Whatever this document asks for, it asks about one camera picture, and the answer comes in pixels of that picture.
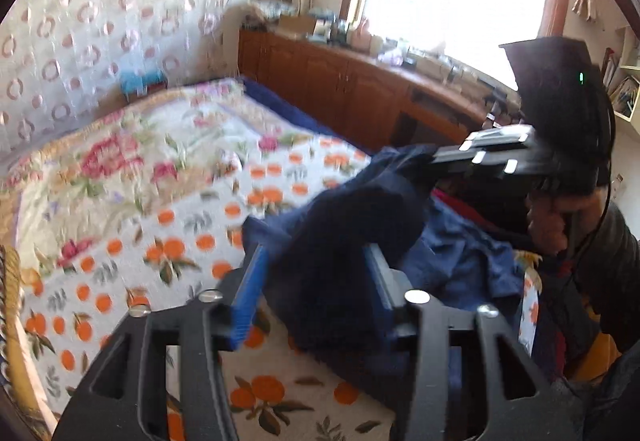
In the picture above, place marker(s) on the person's grey pants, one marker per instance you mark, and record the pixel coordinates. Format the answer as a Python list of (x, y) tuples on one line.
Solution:
[(595, 411)]

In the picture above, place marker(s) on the row of small household items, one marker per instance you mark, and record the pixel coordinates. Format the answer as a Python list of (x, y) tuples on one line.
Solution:
[(350, 31)]

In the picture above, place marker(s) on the wooden cabinet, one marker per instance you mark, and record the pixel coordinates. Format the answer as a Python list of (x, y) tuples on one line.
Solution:
[(350, 81)]

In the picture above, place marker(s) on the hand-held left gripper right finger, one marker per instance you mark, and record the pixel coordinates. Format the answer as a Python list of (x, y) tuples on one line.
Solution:
[(376, 286)]

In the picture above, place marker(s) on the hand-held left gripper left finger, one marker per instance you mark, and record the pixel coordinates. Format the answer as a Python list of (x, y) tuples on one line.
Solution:
[(250, 291)]

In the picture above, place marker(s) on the person's right hand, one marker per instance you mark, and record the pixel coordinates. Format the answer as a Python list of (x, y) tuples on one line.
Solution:
[(547, 226)]

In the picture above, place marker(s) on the gold patterned cloth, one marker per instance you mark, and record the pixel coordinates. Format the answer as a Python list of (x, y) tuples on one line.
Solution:
[(27, 386)]

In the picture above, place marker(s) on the sheer curtain with circles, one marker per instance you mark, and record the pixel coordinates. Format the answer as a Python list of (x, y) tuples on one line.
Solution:
[(100, 11)]

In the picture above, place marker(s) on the blue garment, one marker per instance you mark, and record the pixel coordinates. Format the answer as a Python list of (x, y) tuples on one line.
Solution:
[(470, 256)]

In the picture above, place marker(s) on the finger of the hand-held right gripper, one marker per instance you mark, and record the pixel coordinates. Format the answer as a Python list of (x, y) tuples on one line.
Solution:
[(490, 163), (500, 137)]

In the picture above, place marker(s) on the person's right forearm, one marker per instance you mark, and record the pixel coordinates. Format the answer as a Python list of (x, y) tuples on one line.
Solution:
[(617, 266)]

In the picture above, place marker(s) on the orange fruit print bed sheet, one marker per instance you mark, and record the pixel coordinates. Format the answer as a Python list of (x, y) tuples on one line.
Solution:
[(130, 261)]

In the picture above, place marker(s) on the floral quilt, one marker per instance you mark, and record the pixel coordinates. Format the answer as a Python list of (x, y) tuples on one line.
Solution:
[(125, 156)]

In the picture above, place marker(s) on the white wall shelf with books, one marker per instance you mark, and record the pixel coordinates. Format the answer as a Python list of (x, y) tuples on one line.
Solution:
[(625, 81)]

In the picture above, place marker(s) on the small blue object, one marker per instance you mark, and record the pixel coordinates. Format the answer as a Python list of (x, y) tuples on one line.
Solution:
[(142, 83)]

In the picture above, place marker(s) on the navy t-shirt with orange print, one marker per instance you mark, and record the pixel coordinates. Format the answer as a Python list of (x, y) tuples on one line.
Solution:
[(350, 246)]

